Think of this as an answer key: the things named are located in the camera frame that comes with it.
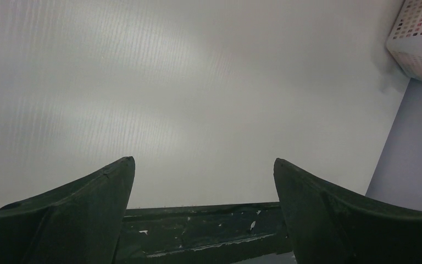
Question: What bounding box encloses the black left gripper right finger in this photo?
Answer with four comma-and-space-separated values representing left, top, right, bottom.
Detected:
274, 158, 422, 263

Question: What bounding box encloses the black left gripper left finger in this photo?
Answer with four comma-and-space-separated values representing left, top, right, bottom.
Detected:
0, 157, 135, 263

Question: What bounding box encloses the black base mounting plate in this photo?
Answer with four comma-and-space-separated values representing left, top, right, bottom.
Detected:
113, 202, 292, 263

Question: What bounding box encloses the white plastic laundry basket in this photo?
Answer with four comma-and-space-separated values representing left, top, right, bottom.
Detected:
386, 0, 422, 81

